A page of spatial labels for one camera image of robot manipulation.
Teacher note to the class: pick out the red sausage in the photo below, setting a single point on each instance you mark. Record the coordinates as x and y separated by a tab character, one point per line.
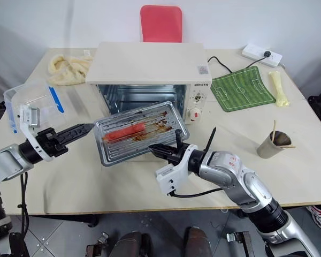
125	133

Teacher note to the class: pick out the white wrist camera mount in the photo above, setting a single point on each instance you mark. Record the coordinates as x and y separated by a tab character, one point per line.
29	120
176	174

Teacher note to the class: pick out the grey paper cup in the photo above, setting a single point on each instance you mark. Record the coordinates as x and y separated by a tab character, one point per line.
273	147

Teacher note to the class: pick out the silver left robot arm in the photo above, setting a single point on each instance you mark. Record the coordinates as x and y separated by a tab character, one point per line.
12	160

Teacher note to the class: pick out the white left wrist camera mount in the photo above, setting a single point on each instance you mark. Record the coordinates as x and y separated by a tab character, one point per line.
29	120

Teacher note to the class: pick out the red chair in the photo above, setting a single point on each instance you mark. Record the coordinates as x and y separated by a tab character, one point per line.
161	24

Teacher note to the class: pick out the white oven knob red mark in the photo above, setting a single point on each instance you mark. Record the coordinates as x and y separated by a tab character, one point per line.
195	114

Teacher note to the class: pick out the metal caster bracket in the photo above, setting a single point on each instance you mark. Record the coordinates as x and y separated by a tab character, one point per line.
99	245
242	239

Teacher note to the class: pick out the white and red shoe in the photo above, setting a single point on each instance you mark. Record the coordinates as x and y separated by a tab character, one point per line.
320	217

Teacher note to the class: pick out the cream white toaster oven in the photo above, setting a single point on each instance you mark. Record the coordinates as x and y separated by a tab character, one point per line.
147	63

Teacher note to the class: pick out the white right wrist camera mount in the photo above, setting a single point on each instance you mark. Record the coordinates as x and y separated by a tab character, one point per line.
176	174

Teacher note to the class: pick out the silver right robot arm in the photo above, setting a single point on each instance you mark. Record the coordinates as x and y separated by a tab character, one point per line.
246	184

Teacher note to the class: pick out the green soccer field mat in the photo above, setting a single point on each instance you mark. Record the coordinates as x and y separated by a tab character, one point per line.
240	89

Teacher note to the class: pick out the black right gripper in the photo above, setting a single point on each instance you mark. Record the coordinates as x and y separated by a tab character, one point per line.
177	154

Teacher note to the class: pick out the clear plastic container blue clips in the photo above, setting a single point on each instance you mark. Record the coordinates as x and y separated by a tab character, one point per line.
34	99

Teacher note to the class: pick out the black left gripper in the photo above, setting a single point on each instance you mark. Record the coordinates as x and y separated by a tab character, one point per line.
50	142

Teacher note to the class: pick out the small white label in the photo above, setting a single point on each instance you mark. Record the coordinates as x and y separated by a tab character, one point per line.
86	52

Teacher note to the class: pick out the white power strip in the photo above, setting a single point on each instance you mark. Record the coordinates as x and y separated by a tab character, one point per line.
260	54

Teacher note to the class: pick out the beige crumpled towel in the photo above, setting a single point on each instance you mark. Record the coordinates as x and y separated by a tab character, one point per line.
67	69

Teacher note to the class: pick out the wooden stick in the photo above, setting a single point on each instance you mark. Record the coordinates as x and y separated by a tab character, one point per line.
274	131
288	146

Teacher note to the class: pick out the silver metal baking tray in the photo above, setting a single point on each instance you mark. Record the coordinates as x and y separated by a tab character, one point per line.
149	120

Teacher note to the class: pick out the dark rounded shape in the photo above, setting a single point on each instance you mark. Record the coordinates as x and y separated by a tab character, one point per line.
199	242
133	245

